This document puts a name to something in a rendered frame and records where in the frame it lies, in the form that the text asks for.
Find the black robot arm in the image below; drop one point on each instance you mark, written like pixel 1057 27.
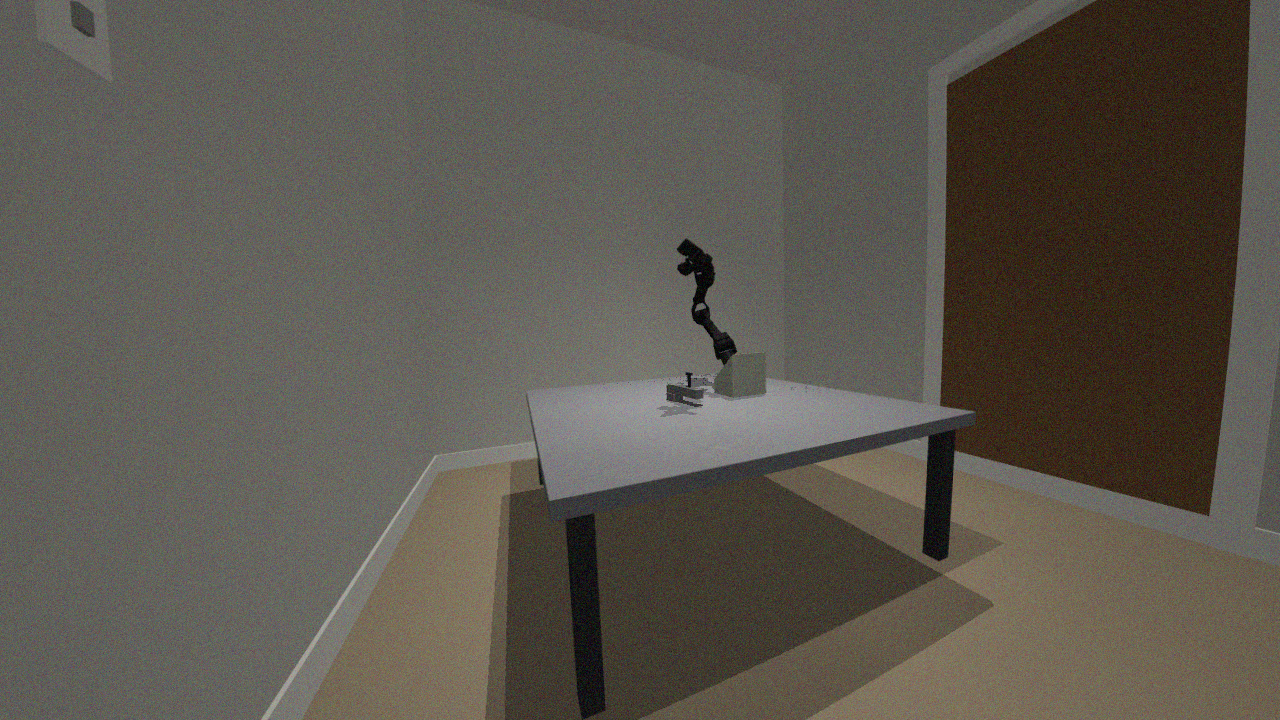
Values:
pixel 722 341

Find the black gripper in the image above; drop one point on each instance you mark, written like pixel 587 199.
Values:
pixel 695 254

